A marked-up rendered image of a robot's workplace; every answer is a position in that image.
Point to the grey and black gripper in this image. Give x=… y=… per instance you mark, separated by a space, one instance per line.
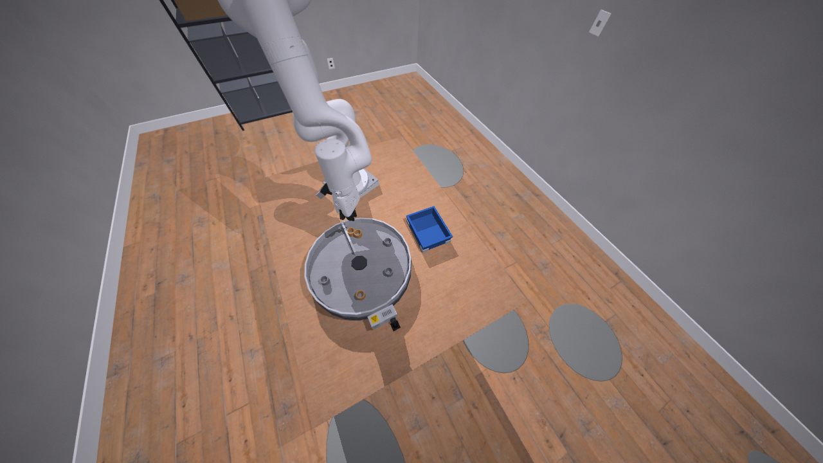
x=346 y=204

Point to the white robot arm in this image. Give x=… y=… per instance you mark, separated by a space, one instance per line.
x=272 y=23

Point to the blue plastic crate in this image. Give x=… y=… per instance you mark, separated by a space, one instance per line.
x=428 y=228

